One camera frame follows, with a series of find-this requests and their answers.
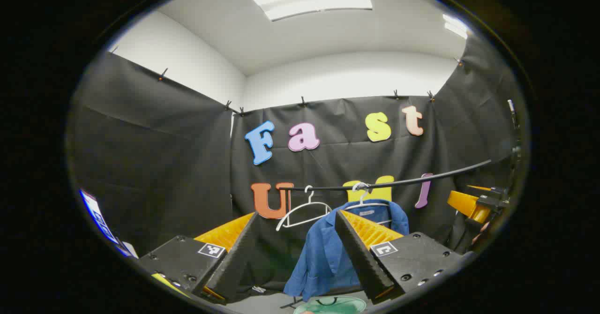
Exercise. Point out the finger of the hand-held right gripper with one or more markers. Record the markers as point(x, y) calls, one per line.
point(464, 204)
point(480, 188)

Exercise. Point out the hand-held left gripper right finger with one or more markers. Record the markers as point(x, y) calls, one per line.
point(363, 262)

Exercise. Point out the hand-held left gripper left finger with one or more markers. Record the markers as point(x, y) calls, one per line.
point(234, 262)

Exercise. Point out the blue shirt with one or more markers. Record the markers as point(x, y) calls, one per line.
point(323, 257)

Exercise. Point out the green laundry hamper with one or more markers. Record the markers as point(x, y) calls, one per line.
point(347, 304)

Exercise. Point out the white clothes hanger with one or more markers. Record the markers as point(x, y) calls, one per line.
point(310, 199)
point(370, 205)

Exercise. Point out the black garment rack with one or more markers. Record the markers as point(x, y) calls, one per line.
point(398, 183)

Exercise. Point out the blue and white printed board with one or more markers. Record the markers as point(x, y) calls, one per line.
point(98, 215)

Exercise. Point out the small ceiling light panel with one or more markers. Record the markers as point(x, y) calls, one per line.
point(455, 26)

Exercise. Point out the large ceiling light panel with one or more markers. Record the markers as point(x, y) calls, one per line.
point(309, 0)

